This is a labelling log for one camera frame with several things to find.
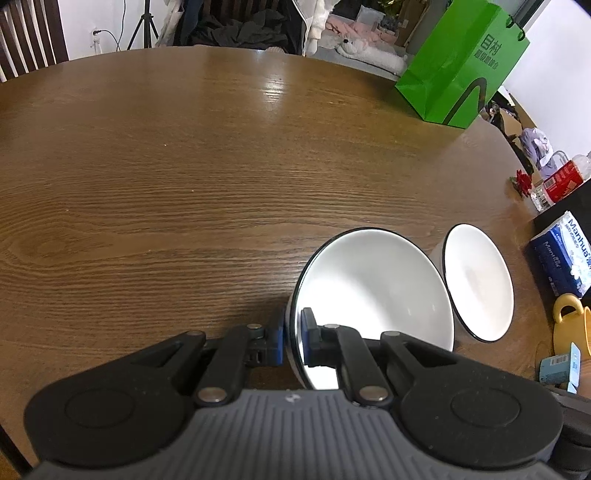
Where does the studio light on stand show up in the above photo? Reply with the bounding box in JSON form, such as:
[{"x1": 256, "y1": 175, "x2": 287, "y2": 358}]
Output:
[{"x1": 127, "y1": 0, "x2": 159, "y2": 50}]

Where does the black paper bag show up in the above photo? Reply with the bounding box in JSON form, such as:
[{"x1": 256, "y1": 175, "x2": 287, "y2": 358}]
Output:
[{"x1": 534, "y1": 180, "x2": 591, "y2": 240}]

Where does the small red flower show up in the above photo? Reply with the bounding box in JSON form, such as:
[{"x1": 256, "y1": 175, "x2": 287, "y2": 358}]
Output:
[{"x1": 510, "y1": 170, "x2": 533, "y2": 197}]

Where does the white plush toy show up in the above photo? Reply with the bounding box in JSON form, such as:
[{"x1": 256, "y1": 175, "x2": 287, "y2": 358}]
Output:
[{"x1": 335, "y1": 38, "x2": 408, "y2": 77}]

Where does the chair with clothes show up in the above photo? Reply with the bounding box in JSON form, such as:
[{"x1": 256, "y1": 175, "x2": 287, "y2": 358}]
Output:
[{"x1": 156, "y1": 1, "x2": 335, "y2": 56}]

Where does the yellow mug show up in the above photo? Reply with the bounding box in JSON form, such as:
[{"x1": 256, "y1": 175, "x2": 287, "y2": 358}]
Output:
[{"x1": 553, "y1": 293, "x2": 591, "y2": 361}]

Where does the blue tissue box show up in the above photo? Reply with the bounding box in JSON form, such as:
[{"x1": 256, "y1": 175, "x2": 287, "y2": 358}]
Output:
[{"x1": 530, "y1": 211, "x2": 591, "y2": 299}]

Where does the green paper bag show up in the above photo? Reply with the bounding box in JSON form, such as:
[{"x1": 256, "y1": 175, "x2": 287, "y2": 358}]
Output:
[{"x1": 396, "y1": 1, "x2": 529, "y2": 129}]

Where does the red label bottle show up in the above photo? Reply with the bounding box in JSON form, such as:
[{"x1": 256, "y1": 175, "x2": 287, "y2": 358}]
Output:
[{"x1": 530, "y1": 155, "x2": 590, "y2": 213}]

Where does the white bowl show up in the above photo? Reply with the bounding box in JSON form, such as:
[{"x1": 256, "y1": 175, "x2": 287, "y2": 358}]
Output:
[
  {"x1": 284, "y1": 228, "x2": 455, "y2": 390},
  {"x1": 430, "y1": 223, "x2": 515, "y2": 344}
]

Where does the dark wooden chair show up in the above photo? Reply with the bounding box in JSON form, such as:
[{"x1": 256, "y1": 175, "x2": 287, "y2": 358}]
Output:
[{"x1": 0, "y1": 0, "x2": 69, "y2": 83}]

